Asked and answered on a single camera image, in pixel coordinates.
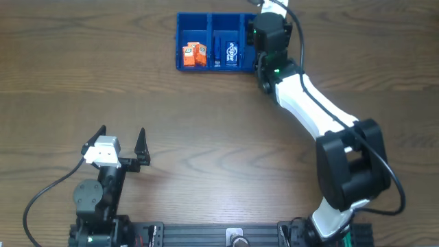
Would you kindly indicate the orange candy box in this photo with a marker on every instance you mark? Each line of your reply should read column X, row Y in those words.
column 201, row 55
column 192, row 44
column 188, row 56

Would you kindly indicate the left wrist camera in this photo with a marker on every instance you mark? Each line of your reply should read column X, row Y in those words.
column 103, row 151

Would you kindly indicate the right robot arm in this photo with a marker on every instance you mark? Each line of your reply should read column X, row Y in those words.
column 305, row 103

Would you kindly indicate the blue candy pack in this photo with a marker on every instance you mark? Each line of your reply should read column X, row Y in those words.
column 232, row 53

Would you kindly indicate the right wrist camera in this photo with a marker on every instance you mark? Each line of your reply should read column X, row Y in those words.
column 274, row 6

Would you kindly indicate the blue tray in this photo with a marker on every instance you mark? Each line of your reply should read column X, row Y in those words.
column 192, row 24

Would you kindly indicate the mounting rail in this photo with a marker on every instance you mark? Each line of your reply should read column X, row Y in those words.
column 205, row 235

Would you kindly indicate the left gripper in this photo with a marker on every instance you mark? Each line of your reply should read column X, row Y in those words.
column 130, row 164

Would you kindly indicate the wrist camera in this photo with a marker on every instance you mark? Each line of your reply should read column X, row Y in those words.
column 274, row 6
column 103, row 151

